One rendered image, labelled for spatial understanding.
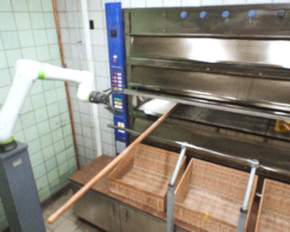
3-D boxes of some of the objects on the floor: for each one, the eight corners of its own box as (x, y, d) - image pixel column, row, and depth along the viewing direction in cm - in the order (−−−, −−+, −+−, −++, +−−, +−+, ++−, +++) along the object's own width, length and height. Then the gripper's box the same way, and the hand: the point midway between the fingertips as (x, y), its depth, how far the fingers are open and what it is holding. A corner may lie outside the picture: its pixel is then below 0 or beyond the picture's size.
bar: (117, 223, 260) (109, 122, 215) (242, 284, 199) (267, 162, 154) (98, 245, 235) (84, 137, 190) (234, 324, 174) (260, 191, 129)
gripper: (100, 80, 179) (124, 83, 169) (103, 112, 189) (126, 116, 179) (93, 83, 173) (118, 86, 163) (96, 115, 183) (120, 120, 173)
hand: (121, 102), depth 171 cm, fingers open, 13 cm apart
